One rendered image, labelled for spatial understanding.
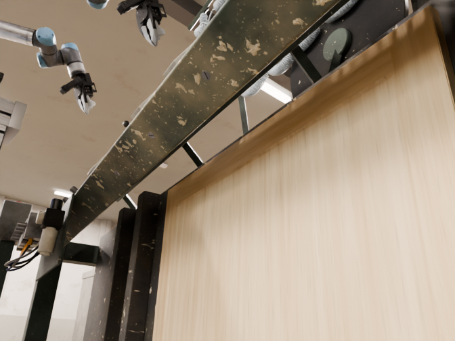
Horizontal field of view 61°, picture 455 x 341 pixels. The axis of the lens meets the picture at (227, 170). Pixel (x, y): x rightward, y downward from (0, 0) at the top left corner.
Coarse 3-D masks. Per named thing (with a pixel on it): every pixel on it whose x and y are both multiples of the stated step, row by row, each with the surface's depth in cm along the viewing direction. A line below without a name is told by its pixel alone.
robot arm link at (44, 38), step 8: (0, 24) 169; (8, 24) 170; (16, 24) 172; (0, 32) 170; (8, 32) 170; (16, 32) 170; (24, 32) 171; (32, 32) 172; (40, 32) 171; (48, 32) 172; (16, 40) 173; (24, 40) 172; (32, 40) 172; (40, 40) 171; (48, 40) 171; (40, 48) 176; (48, 48) 176; (56, 48) 180
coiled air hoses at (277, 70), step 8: (352, 0) 202; (344, 8) 211; (336, 16) 211; (304, 40) 227; (312, 40) 226; (304, 48) 235; (288, 56) 243; (280, 64) 241; (288, 64) 240; (272, 72) 249; (280, 72) 246; (264, 80) 263; (256, 88) 265; (248, 96) 273
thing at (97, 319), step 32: (448, 0) 55; (448, 32) 54; (128, 224) 150; (160, 224) 129; (64, 256) 186; (96, 256) 194; (128, 256) 145; (160, 256) 122; (96, 288) 179; (128, 288) 123; (32, 320) 171; (96, 320) 166; (128, 320) 117
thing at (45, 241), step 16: (48, 208) 129; (64, 208) 140; (32, 224) 138; (48, 224) 127; (64, 224) 131; (16, 240) 158; (32, 240) 138; (48, 240) 126; (64, 240) 127; (32, 256) 144; (48, 256) 146; (48, 272) 140
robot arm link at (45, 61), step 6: (42, 54) 180; (54, 54) 181; (60, 54) 186; (42, 60) 183; (48, 60) 183; (54, 60) 184; (60, 60) 186; (42, 66) 185; (48, 66) 186; (54, 66) 188
